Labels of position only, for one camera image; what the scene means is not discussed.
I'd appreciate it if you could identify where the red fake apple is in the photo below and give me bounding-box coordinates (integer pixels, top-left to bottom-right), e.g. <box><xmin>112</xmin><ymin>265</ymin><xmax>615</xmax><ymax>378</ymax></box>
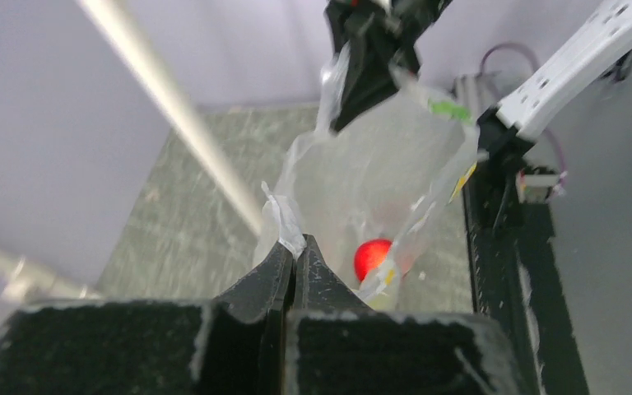
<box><xmin>353</xmin><ymin>239</ymin><xmax>393</xmax><ymax>282</ymax></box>

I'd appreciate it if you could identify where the white PVC pipe frame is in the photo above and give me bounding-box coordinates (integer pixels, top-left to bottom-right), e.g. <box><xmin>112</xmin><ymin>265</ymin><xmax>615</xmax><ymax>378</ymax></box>
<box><xmin>0</xmin><ymin>0</ymin><xmax>265</xmax><ymax>304</ymax></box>

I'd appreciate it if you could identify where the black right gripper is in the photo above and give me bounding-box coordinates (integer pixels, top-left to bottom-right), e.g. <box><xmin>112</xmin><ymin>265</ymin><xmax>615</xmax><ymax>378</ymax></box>
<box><xmin>324</xmin><ymin>0</ymin><xmax>451</xmax><ymax>132</ymax></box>

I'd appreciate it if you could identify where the clear printed plastic bag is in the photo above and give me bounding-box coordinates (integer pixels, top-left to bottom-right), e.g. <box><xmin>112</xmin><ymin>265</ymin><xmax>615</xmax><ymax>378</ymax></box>
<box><xmin>253</xmin><ymin>55</ymin><xmax>478</xmax><ymax>310</ymax></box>

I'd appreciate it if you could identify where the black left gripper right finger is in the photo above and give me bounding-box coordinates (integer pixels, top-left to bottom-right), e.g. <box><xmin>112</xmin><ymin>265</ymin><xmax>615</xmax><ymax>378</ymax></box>
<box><xmin>283</xmin><ymin>236</ymin><xmax>523</xmax><ymax>394</ymax></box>

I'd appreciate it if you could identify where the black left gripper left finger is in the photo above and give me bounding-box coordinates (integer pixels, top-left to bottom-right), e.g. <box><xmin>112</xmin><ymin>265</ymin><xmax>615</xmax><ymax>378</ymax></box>
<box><xmin>0</xmin><ymin>244</ymin><xmax>294</xmax><ymax>394</ymax></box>

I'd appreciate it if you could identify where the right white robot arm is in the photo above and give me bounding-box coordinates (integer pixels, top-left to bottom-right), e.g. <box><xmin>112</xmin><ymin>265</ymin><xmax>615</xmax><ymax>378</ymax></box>
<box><xmin>324</xmin><ymin>1</ymin><xmax>632</xmax><ymax>161</ymax></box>

